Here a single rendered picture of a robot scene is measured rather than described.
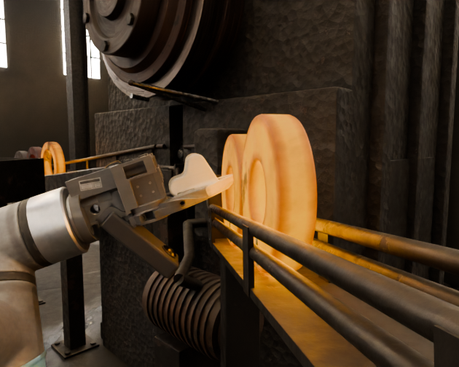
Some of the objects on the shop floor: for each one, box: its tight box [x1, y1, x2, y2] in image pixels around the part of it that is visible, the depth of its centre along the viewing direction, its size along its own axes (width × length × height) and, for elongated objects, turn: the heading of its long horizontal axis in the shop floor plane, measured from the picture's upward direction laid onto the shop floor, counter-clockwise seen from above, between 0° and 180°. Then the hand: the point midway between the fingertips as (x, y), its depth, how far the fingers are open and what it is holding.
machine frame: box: [95, 0, 459, 367], centre depth 129 cm, size 73×108×176 cm
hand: (229, 183), depth 53 cm, fingers closed
